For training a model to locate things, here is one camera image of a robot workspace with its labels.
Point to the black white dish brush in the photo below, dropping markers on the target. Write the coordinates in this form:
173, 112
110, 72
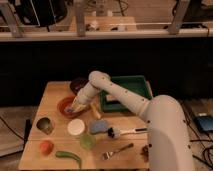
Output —
115, 133

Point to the green chili pepper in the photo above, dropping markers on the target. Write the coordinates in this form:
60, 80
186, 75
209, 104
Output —
65, 154

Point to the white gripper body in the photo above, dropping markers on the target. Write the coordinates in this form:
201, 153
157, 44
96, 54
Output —
84, 96

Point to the white horizontal rail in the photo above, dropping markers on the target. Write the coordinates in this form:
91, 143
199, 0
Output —
138, 34

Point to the yellow corn cob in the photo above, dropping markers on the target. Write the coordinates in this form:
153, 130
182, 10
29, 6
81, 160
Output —
96, 113

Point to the dark maroon bowl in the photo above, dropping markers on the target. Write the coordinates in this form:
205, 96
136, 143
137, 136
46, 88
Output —
77, 84

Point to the green plastic cup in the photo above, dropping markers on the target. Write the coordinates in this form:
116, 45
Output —
87, 141

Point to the blue device on floor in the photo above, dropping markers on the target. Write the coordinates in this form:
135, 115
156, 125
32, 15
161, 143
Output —
204, 123

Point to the red bowl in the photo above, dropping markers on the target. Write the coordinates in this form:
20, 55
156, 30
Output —
63, 105

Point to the yellow towel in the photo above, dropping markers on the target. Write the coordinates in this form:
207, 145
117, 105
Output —
76, 107

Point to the silver fork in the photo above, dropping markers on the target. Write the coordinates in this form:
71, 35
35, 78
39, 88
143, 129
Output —
109, 154

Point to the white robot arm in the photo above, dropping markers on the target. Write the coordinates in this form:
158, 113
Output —
168, 137

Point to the green dish rack tray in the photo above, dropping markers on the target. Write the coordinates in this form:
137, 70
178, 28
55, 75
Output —
135, 83

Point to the small brown object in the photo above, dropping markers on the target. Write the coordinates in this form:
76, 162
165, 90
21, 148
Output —
145, 153

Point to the orange tomato toy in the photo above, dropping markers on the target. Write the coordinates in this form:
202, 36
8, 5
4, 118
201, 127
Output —
46, 147

